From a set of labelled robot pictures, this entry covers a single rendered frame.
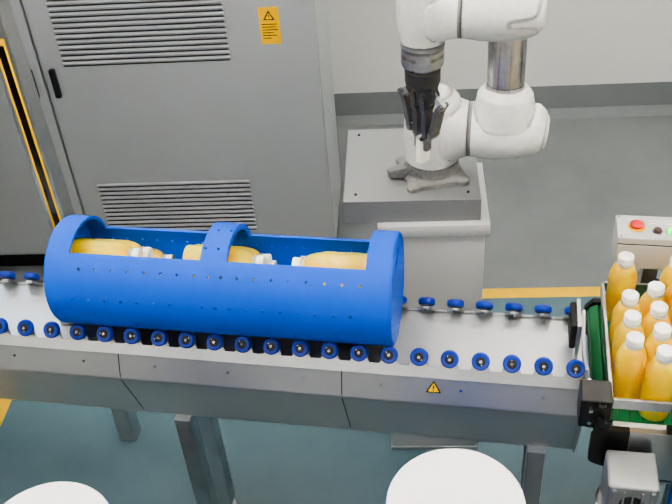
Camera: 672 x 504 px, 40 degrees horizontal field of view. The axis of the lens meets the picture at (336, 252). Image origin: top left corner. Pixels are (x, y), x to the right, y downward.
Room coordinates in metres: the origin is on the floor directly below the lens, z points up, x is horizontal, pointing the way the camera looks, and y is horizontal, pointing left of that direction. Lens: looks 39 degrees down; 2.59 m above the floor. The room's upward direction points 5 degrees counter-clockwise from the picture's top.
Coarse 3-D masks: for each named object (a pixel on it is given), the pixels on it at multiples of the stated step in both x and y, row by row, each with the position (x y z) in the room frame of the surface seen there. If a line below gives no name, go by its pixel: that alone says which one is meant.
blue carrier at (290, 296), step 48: (144, 240) 1.99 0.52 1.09; (192, 240) 1.96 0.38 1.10; (240, 240) 1.93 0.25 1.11; (288, 240) 1.90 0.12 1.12; (336, 240) 1.87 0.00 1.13; (384, 240) 1.72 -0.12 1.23; (48, 288) 1.76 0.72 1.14; (96, 288) 1.74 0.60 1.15; (144, 288) 1.71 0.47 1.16; (192, 288) 1.69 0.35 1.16; (240, 288) 1.67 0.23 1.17; (288, 288) 1.64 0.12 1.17; (336, 288) 1.62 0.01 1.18; (384, 288) 1.60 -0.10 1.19; (288, 336) 1.64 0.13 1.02; (336, 336) 1.60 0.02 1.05; (384, 336) 1.57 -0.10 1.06
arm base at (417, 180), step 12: (396, 168) 2.21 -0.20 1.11; (408, 168) 2.19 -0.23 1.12; (456, 168) 2.18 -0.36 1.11; (408, 180) 2.16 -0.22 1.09; (420, 180) 2.15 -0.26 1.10; (432, 180) 2.14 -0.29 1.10; (444, 180) 2.14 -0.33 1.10; (456, 180) 2.14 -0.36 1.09; (468, 180) 2.14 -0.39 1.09; (408, 192) 2.13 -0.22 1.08
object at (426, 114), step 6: (420, 96) 1.69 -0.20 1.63; (420, 102) 1.69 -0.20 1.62; (420, 108) 1.69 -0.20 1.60; (426, 108) 1.69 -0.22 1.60; (432, 108) 1.70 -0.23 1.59; (426, 114) 1.69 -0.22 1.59; (432, 114) 1.70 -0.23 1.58; (426, 120) 1.69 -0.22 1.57; (426, 126) 1.69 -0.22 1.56; (426, 132) 1.69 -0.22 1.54; (420, 138) 1.69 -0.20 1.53; (426, 138) 1.69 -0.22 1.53
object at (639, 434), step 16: (592, 304) 1.80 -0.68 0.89; (592, 432) 1.38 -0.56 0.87; (608, 432) 1.36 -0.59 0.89; (624, 432) 1.35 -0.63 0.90; (640, 432) 1.35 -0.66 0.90; (656, 432) 1.35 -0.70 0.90; (592, 448) 1.37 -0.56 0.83; (608, 448) 1.36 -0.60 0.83; (624, 448) 1.35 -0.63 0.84; (640, 448) 1.35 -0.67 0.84; (656, 448) 1.34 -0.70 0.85
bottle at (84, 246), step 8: (80, 240) 1.89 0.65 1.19; (88, 240) 1.89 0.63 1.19; (96, 240) 1.88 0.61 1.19; (72, 248) 1.86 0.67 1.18; (80, 248) 1.86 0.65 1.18; (88, 248) 1.85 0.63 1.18; (96, 248) 1.85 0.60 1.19; (104, 248) 1.85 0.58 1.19; (112, 248) 1.84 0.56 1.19; (120, 248) 1.84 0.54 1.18; (128, 248) 1.85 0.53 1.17
